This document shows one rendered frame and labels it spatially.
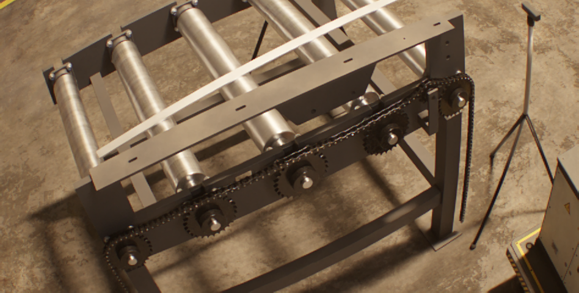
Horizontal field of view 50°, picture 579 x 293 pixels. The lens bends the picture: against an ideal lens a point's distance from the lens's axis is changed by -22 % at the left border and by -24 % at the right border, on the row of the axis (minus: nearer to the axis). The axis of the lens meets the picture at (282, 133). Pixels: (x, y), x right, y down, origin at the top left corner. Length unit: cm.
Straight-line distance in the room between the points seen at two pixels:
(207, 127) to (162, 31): 103
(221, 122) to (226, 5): 109
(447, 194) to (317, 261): 58
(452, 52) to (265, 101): 69
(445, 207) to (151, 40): 134
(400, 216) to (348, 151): 51
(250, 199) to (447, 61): 76
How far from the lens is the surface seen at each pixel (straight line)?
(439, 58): 241
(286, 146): 230
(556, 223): 255
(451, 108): 252
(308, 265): 273
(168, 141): 205
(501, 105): 372
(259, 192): 234
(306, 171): 226
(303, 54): 264
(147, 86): 263
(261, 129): 238
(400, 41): 222
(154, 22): 298
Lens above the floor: 260
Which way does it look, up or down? 46 degrees down
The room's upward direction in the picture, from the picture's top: 11 degrees counter-clockwise
